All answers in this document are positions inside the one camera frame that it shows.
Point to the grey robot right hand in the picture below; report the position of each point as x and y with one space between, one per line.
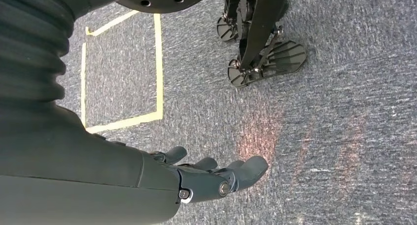
81 178

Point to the yellow floor tape square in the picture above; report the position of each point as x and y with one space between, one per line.
158 70

